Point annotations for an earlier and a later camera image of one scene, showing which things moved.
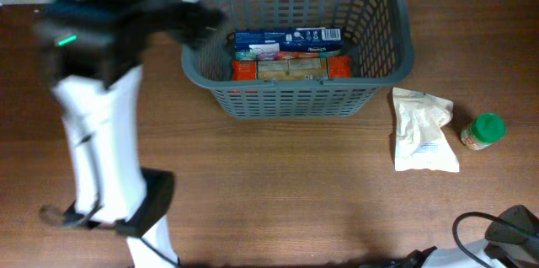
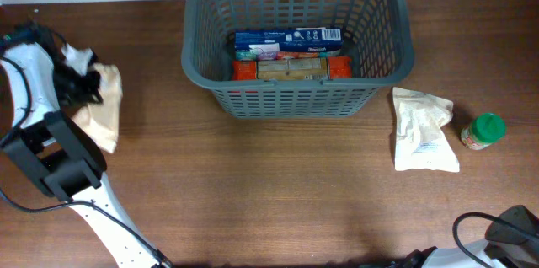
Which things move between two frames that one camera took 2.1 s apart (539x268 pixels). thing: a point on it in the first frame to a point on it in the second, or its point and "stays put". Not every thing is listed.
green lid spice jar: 485,130 stays put
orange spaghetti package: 295,68 stays put
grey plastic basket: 370,1 stays put
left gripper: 200,23 to 89,93
